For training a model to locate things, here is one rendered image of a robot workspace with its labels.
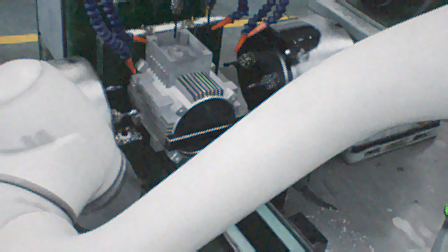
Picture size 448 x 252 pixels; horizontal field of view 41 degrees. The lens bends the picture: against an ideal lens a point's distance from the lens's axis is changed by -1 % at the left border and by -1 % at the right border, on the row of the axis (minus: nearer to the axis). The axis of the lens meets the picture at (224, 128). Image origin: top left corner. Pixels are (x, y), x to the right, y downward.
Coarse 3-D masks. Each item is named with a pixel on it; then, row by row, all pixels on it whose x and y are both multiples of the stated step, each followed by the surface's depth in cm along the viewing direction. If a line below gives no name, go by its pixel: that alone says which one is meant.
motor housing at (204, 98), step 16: (128, 80) 136; (176, 80) 127; (192, 80) 126; (208, 80) 128; (128, 96) 138; (144, 96) 131; (160, 96) 128; (176, 96) 126; (192, 96) 122; (208, 96) 124; (224, 96) 127; (144, 112) 131; (192, 112) 143; (208, 112) 140; (224, 112) 135; (240, 112) 132; (160, 128) 125; (176, 128) 140; (192, 128) 140; (208, 144) 136
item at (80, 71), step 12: (60, 60) 117; (72, 60) 117; (84, 60) 117; (72, 72) 113; (84, 72) 114; (96, 72) 115; (84, 84) 112; (96, 84) 113; (96, 96) 112; (108, 108) 113; (108, 120) 113; (120, 120) 121
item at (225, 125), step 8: (224, 120) 129; (232, 120) 130; (200, 128) 126; (208, 128) 126; (216, 128) 127; (224, 128) 128; (168, 136) 123; (176, 136) 123; (184, 136) 123; (192, 136) 124; (200, 136) 125; (208, 136) 127; (216, 136) 128; (168, 144) 122; (176, 144) 123; (184, 144) 124; (192, 144) 126
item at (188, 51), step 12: (156, 36) 133; (168, 36) 135; (180, 36) 136; (192, 36) 134; (156, 48) 129; (168, 48) 133; (180, 48) 132; (192, 48) 136; (204, 48) 131; (156, 60) 130; (168, 60) 125; (180, 60) 125; (192, 60) 127; (204, 60) 129; (156, 72) 131; (168, 72) 126; (180, 72) 127; (192, 72) 129; (168, 84) 128
